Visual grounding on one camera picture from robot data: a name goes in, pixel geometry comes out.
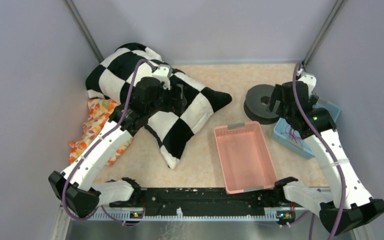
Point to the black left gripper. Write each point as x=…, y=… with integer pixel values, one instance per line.
x=175, y=105

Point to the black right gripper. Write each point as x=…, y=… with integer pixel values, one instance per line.
x=276, y=95

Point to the dark grey cable spool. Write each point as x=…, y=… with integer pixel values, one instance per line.
x=256, y=104

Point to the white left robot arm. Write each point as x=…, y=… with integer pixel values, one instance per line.
x=75, y=187

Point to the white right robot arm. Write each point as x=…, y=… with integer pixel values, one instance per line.
x=351, y=205

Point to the pink plastic basket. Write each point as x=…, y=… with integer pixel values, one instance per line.
x=244, y=157

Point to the black and white checkered pillow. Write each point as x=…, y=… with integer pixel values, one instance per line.
x=131, y=62

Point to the orange floral cloth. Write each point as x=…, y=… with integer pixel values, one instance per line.
x=99, y=112

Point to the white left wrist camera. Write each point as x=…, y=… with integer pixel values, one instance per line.
x=163, y=73

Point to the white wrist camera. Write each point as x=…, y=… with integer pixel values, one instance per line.
x=308, y=79
x=163, y=73

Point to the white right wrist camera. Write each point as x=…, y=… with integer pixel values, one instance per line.
x=308, y=79

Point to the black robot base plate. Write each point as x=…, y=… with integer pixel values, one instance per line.
x=204, y=202

